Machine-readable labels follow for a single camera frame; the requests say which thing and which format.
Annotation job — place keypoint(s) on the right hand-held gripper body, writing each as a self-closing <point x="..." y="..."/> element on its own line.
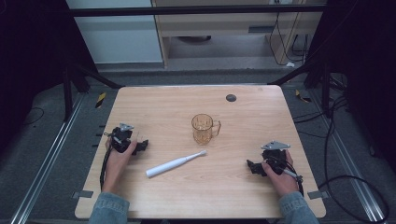
<point x="274" y="155"/>

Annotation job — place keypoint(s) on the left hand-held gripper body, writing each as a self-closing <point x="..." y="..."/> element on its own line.
<point x="122" y="137"/>

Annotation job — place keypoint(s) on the white electric toothbrush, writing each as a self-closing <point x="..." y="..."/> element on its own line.
<point x="174" y="165"/>

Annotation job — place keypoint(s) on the amber glass cup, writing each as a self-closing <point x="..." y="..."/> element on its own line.
<point x="203" y="130"/>

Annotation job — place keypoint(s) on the person's right hand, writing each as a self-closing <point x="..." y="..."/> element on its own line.
<point x="281" y="183"/>

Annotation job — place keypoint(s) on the person's left hand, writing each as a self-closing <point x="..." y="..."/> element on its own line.
<point x="116" y="168"/>

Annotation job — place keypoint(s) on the yellow black striped tape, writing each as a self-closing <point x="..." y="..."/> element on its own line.
<point x="100" y="100"/>
<point x="301" y="97"/>

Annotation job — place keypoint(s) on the grey table grommet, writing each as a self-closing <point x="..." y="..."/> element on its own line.
<point x="231" y="98"/>

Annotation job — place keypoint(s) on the white plug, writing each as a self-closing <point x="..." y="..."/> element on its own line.
<point x="290" y="64"/>

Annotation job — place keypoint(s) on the white cabinet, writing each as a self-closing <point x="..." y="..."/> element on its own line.
<point x="118" y="37"/>

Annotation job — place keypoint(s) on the black curtain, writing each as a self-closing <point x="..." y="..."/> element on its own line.
<point x="31" y="56"/>
<point x="367" y="68"/>

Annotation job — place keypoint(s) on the light wooden desk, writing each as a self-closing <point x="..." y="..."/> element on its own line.
<point x="218" y="23"/>

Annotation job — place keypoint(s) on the grey metal table bracket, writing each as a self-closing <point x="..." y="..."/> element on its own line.
<point x="82" y="194"/>
<point x="317" y="194"/>

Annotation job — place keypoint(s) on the black frame strut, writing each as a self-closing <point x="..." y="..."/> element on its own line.
<point x="325" y="93"/>
<point x="67" y="96"/>

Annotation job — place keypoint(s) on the aluminium floor rail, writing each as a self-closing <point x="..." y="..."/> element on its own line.
<point x="46" y="158"/>
<point x="348" y="161"/>

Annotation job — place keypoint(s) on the black horizontal frame bar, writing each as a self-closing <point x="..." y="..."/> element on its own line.
<point x="186" y="10"/>

